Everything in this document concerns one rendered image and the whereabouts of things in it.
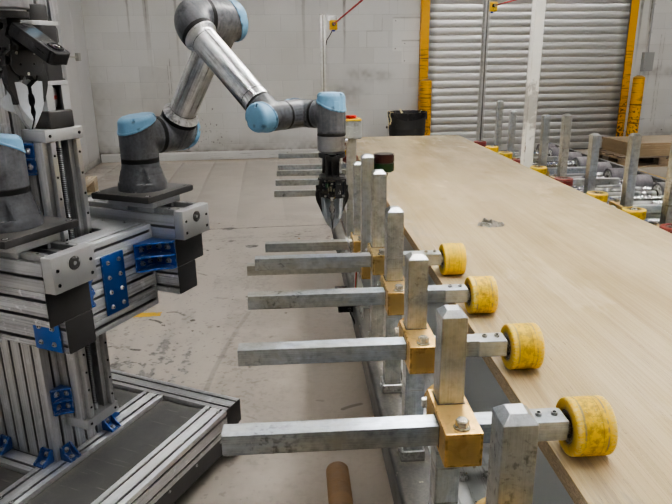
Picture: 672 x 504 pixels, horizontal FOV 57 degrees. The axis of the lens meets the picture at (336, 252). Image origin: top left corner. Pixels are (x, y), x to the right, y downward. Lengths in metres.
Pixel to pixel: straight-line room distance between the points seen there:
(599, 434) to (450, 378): 0.20
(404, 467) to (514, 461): 0.60
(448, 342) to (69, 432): 1.59
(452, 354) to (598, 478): 0.25
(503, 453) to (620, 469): 0.34
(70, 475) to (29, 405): 0.25
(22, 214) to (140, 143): 0.48
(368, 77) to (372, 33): 0.62
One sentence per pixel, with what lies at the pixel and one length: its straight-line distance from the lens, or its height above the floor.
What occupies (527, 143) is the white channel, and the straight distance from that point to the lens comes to 3.31.
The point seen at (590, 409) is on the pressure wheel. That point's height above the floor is 0.98.
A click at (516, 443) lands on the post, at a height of 1.08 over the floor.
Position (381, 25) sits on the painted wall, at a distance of 9.64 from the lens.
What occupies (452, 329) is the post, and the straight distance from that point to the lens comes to 0.85.
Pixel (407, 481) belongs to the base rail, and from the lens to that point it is 1.20.
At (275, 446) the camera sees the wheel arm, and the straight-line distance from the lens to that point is 0.86.
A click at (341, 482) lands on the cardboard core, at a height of 0.08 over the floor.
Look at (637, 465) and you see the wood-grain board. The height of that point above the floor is 0.90.
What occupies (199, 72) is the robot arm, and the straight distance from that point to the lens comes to 1.97.
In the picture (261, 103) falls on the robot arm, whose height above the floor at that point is 1.32.
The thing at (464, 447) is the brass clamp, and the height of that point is 0.95.
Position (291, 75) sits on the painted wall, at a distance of 9.48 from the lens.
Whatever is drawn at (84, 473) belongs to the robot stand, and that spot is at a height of 0.21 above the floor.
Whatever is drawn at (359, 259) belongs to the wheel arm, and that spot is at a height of 0.95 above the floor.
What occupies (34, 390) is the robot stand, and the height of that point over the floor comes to 0.47.
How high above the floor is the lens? 1.43
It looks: 17 degrees down
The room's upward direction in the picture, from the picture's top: 1 degrees counter-clockwise
